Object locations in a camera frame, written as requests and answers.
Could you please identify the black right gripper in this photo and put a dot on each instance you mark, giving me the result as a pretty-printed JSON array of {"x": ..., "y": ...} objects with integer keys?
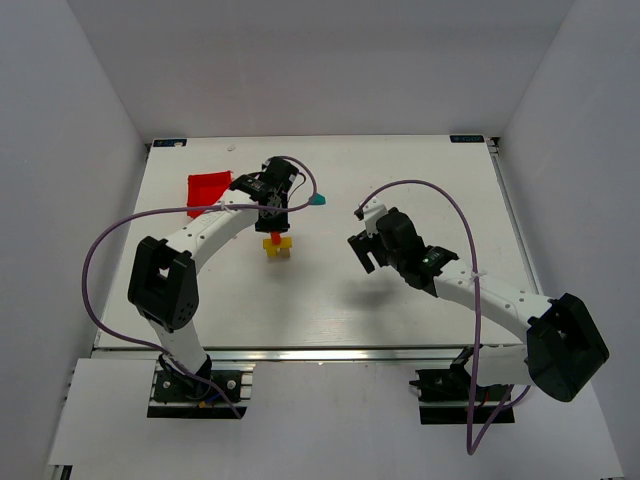
[{"x": 370, "y": 245}]

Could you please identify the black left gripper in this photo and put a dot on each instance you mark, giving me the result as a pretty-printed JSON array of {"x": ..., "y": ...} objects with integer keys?
[{"x": 273, "y": 224}]

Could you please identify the teal house-shaped block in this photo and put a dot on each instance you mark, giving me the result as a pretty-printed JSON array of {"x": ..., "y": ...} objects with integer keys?
[{"x": 318, "y": 200}]

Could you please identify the yellow long block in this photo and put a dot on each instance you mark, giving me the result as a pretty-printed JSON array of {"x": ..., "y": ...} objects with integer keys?
[{"x": 285, "y": 243}]

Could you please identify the red plastic bin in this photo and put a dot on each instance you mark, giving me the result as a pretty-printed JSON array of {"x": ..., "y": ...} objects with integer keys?
[{"x": 207, "y": 189}]

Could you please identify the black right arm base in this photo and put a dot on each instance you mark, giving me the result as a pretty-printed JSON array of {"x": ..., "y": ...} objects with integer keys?
[{"x": 443, "y": 394}]

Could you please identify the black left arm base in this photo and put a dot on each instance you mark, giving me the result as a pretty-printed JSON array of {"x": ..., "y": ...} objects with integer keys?
[{"x": 168, "y": 398}]

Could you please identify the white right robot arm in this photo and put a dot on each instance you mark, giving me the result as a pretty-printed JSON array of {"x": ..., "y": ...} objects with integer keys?
[{"x": 560, "y": 347}]

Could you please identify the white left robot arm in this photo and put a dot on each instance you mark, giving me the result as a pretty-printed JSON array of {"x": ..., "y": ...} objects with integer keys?
[{"x": 163, "y": 285}]

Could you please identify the blue left corner label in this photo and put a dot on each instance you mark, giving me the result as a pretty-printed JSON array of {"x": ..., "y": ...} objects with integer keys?
[{"x": 169, "y": 143}]

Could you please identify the blue corner label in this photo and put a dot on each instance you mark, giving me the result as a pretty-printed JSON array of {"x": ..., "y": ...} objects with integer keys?
[
  {"x": 464, "y": 139},
  {"x": 169, "y": 143}
]

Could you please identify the blue right corner label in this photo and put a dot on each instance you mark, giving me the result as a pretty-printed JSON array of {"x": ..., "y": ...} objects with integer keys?
[{"x": 464, "y": 139}]

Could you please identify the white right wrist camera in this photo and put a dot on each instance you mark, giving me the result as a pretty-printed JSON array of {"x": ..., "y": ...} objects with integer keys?
[{"x": 369, "y": 213}]

